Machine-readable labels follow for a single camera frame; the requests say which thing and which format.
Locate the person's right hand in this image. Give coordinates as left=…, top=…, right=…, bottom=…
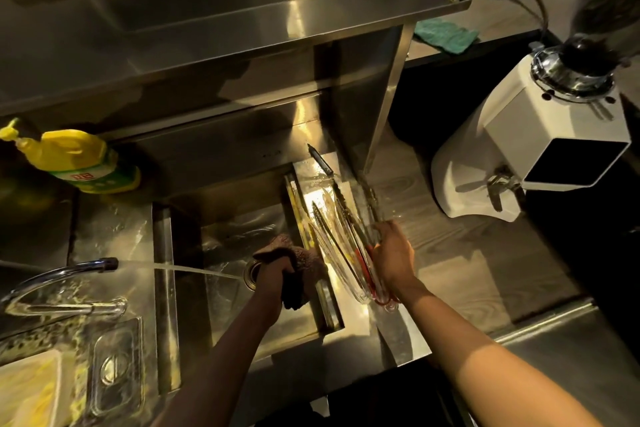
left=369, top=220, right=419, bottom=301

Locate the person's left hand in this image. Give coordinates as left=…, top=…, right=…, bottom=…
left=253, top=256, right=297, bottom=328

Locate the brown cleaning cloth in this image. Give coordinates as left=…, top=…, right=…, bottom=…
left=252, top=234, right=329, bottom=312

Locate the clear glass dish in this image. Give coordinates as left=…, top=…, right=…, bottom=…
left=309, top=180, right=402, bottom=313

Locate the person's left forearm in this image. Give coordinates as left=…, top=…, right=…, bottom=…
left=152, top=304, right=285, bottom=427

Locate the person's right forearm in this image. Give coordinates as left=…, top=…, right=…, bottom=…
left=397, top=278, right=603, bottom=427

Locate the round sink drain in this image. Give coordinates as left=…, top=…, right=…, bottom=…
left=243, top=261, right=263, bottom=291

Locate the stainless steel sink basin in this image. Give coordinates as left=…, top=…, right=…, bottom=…
left=151, top=169, right=347, bottom=395

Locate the white coffee grinder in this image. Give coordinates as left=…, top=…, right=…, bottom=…
left=430, top=39, right=632, bottom=224

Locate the green cloth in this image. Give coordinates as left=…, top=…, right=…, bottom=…
left=413, top=18, right=480, bottom=55

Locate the chrome sink faucet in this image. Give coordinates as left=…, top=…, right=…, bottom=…
left=0, top=257, right=129, bottom=318

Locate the yellow dish soap bottle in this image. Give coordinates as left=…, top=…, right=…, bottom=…
left=0, top=117, right=142, bottom=194

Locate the stainless steel shelf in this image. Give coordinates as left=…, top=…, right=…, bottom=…
left=0, top=0, right=473, bottom=177

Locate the clear bean hopper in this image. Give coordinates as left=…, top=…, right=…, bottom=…
left=559, top=0, right=640, bottom=78

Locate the black handled knife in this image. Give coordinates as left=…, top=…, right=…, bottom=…
left=307, top=143, right=335, bottom=177

